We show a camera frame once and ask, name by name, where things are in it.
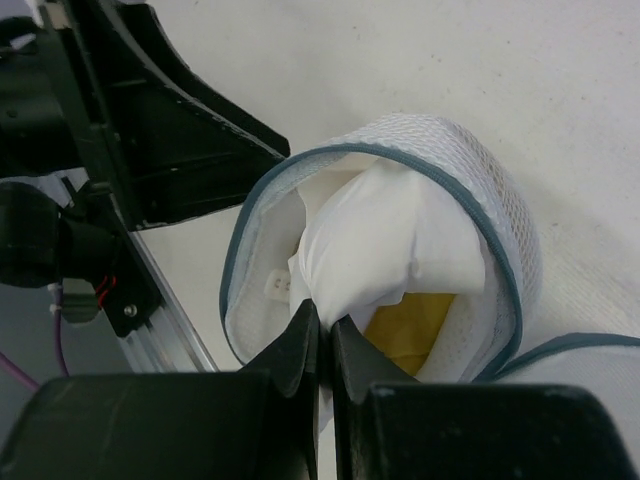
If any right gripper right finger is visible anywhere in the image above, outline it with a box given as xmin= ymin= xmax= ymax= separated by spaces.
xmin=330 ymin=318 xmax=639 ymax=479

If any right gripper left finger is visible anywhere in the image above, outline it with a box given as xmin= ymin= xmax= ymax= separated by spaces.
xmin=1 ymin=301 xmax=320 ymax=480

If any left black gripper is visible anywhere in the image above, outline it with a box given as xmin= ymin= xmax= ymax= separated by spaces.
xmin=1 ymin=1 xmax=290 ymax=290

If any white mesh laundry bag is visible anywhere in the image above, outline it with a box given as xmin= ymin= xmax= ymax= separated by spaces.
xmin=218 ymin=113 xmax=640 ymax=386

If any white bra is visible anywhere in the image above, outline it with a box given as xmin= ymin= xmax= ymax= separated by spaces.
xmin=264 ymin=154 xmax=486 ymax=329

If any yellow garment in bag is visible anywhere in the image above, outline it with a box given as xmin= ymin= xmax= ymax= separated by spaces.
xmin=364 ymin=293 xmax=456 ymax=376

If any aluminium mounting rail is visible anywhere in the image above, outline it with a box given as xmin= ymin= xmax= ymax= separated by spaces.
xmin=119 ymin=232 xmax=218 ymax=373

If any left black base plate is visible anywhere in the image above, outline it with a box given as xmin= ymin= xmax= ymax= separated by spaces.
xmin=96 ymin=200 xmax=162 ymax=338

